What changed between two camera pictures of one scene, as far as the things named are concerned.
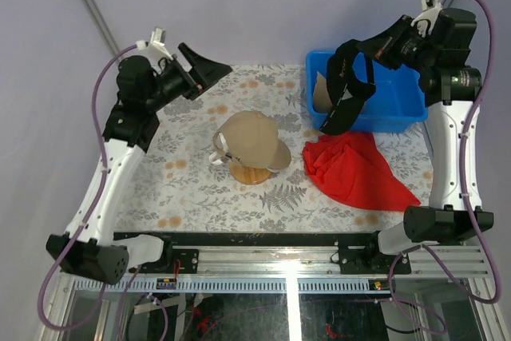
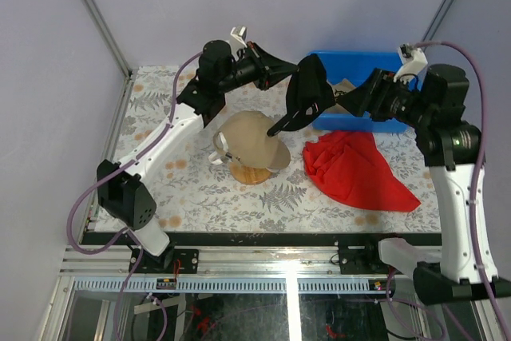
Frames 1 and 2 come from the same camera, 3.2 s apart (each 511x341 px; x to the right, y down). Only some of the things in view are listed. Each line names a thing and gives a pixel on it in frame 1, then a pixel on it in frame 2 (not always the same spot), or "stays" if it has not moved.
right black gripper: [382, 47] -> [372, 94]
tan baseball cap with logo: [252, 140] stays
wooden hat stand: [249, 175] stays
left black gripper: [204, 72] -> [267, 68]
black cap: [348, 92] -> [309, 96]
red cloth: [352, 168] stays
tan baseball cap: [322, 101] -> [342, 86]
